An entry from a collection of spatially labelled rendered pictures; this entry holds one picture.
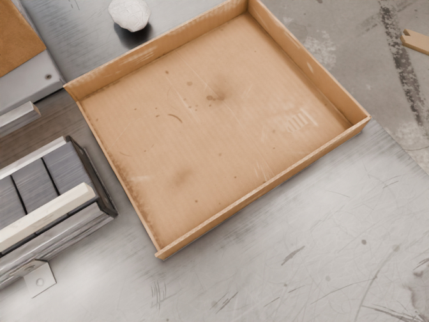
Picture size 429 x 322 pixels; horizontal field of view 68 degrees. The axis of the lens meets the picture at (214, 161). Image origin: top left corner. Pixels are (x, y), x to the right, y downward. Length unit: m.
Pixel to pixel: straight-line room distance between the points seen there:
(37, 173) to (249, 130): 0.26
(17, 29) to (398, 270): 0.56
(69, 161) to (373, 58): 1.49
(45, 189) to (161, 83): 0.21
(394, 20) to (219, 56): 1.46
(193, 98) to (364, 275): 0.31
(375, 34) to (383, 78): 0.25
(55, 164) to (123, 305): 0.18
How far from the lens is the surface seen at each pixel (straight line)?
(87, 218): 0.38
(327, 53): 1.65
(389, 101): 1.59
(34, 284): 0.44
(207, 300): 0.39
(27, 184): 0.42
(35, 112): 0.35
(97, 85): 0.49
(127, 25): 0.53
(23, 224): 0.37
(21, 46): 0.54
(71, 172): 0.40
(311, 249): 0.40
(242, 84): 0.47
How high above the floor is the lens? 1.22
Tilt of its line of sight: 68 degrees down
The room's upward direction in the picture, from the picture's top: 7 degrees counter-clockwise
